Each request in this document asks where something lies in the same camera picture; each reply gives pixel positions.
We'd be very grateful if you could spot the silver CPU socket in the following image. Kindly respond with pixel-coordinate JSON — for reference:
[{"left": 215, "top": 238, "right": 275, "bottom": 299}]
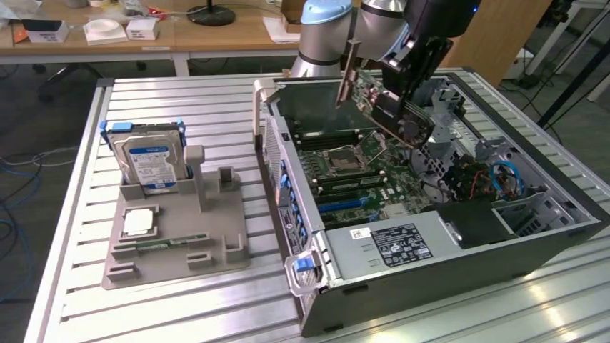
[{"left": 321, "top": 146, "right": 365, "bottom": 172}]

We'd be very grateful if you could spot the black lamp base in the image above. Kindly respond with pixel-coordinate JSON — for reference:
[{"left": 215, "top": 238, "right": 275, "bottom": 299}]
[{"left": 185, "top": 0, "right": 237, "bottom": 26}]

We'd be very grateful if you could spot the wooden desk white frame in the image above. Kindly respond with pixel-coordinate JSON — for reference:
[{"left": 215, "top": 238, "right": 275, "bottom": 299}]
[{"left": 0, "top": 0, "right": 311, "bottom": 78}]

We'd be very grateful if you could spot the open brown cardboard box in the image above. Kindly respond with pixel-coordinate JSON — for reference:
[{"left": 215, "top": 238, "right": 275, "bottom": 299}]
[{"left": 279, "top": 0, "right": 308, "bottom": 26}]

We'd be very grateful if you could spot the green motherboard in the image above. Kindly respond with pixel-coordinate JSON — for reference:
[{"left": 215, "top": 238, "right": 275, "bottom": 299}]
[{"left": 285, "top": 126, "right": 439, "bottom": 232}]

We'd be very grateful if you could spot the white box black lid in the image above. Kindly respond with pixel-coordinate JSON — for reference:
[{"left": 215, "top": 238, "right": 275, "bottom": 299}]
[{"left": 21, "top": 19, "right": 70, "bottom": 44}]

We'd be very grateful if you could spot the perforated metal drive cage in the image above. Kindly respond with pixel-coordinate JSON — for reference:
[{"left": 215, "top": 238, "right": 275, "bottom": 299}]
[{"left": 411, "top": 76, "right": 483, "bottom": 176}]

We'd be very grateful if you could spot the hard disk blue carrier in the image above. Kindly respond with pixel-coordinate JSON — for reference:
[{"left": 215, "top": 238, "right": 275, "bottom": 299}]
[{"left": 98, "top": 119, "right": 189, "bottom": 196}]

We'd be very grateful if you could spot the silver finned heat sink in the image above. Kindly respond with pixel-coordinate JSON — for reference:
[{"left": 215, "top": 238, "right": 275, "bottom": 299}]
[{"left": 379, "top": 204, "right": 411, "bottom": 219}]

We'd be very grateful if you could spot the grey metal disk bay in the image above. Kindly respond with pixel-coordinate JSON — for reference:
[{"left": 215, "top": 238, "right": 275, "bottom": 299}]
[{"left": 490, "top": 191, "right": 580, "bottom": 239}]

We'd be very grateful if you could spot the green Nvidia graphics card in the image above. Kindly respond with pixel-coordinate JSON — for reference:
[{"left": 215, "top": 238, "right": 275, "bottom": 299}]
[{"left": 332, "top": 38, "right": 437, "bottom": 149}]

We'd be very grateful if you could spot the small white cardboard box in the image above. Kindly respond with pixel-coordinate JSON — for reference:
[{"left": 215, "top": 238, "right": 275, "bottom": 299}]
[{"left": 125, "top": 17, "right": 161, "bottom": 41}]

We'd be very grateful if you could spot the green RAM stick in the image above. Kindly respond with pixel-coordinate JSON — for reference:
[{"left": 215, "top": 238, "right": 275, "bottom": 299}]
[{"left": 134, "top": 234, "right": 192, "bottom": 248}]

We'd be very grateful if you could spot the metal socket cover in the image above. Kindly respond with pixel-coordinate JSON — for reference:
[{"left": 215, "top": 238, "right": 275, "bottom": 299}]
[{"left": 356, "top": 130, "right": 395, "bottom": 156}]

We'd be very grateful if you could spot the wooden cabinet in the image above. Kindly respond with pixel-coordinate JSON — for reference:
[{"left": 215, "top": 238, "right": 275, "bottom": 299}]
[{"left": 440, "top": 0, "right": 532, "bottom": 89}]

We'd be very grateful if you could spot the grey power supply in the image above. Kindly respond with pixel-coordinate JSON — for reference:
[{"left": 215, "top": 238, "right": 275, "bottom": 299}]
[{"left": 323, "top": 210, "right": 464, "bottom": 280}]

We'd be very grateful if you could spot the silver CPU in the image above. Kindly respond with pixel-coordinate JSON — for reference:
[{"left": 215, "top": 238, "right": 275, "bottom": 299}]
[{"left": 121, "top": 210, "right": 157, "bottom": 237}]

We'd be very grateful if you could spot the blue wire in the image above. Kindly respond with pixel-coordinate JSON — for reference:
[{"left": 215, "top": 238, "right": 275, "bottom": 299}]
[{"left": 488, "top": 159, "right": 526, "bottom": 201}]

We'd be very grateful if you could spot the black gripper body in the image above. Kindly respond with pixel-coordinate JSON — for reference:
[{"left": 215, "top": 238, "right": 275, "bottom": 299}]
[{"left": 401, "top": 0, "right": 480, "bottom": 39}]

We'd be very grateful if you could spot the black RAM slot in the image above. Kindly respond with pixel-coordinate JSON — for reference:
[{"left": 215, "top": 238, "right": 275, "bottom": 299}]
[
  {"left": 321, "top": 182, "right": 389, "bottom": 194},
  {"left": 317, "top": 177, "right": 388, "bottom": 190},
  {"left": 291, "top": 127, "right": 357, "bottom": 139},
  {"left": 316, "top": 174, "right": 385, "bottom": 186},
  {"left": 292, "top": 131, "right": 357, "bottom": 142},
  {"left": 313, "top": 170, "right": 384, "bottom": 182},
  {"left": 297, "top": 139, "right": 361, "bottom": 150},
  {"left": 295, "top": 135, "right": 360, "bottom": 146}
]

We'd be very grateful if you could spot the black plastic cable cover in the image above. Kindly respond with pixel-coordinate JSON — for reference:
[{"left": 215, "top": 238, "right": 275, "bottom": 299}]
[{"left": 436, "top": 198, "right": 519, "bottom": 250}]

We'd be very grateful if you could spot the grey open PC case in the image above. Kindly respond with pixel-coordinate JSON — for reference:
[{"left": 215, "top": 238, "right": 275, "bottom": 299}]
[{"left": 252, "top": 71, "right": 610, "bottom": 339}]

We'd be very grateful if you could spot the flat white box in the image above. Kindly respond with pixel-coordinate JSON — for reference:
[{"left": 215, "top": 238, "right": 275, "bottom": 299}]
[{"left": 263, "top": 16, "right": 301, "bottom": 44}]

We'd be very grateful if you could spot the white square tray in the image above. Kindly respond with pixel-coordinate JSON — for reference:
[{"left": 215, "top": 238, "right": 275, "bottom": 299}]
[{"left": 81, "top": 19, "right": 128, "bottom": 46}]

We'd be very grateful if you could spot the grey plastic parts rack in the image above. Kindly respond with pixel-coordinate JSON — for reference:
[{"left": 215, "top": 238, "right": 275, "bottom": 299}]
[{"left": 101, "top": 144, "right": 253, "bottom": 290}]

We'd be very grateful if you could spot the blue expansion slot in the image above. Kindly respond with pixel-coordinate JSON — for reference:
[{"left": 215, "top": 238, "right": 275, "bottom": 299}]
[{"left": 317, "top": 199, "right": 365, "bottom": 213}]

